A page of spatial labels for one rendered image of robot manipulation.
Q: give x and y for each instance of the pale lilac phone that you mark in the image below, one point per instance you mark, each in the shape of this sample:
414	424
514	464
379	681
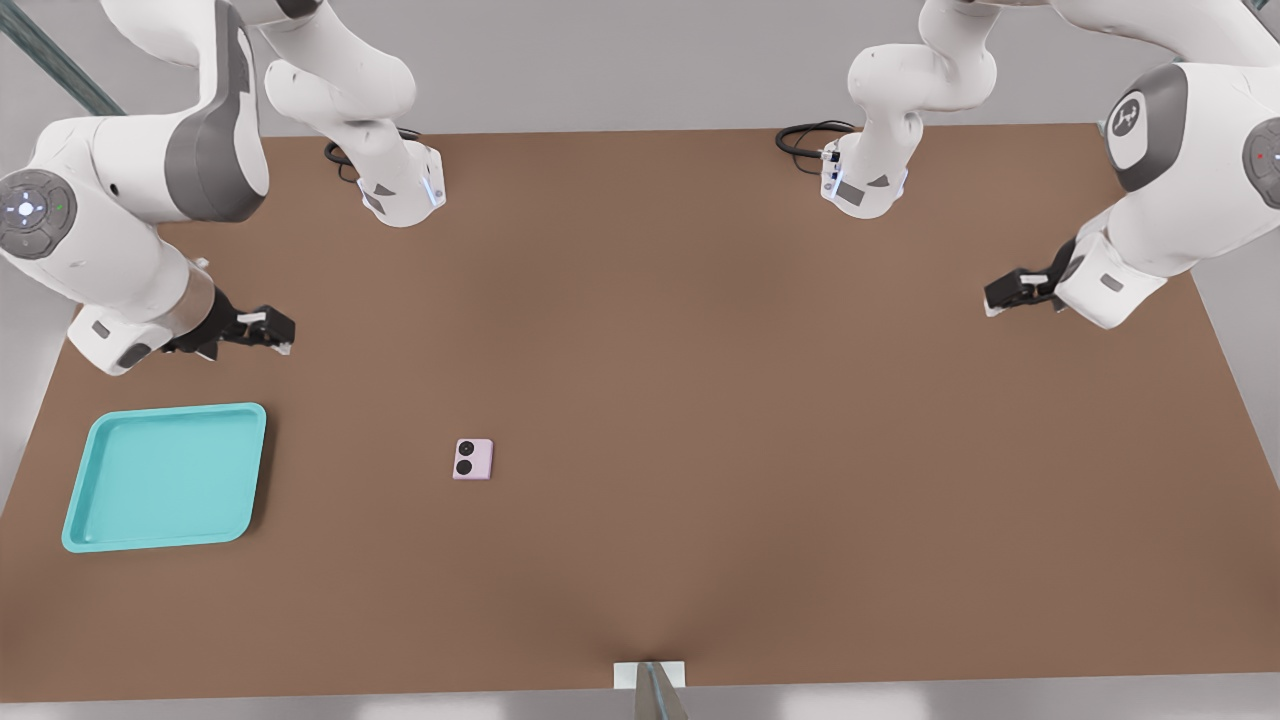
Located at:
474	460

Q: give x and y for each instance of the pale blue-green tray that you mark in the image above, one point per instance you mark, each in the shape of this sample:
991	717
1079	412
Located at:
165	480

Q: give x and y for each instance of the silver frame post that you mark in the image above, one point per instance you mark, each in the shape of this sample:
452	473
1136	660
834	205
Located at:
60	55
655	690

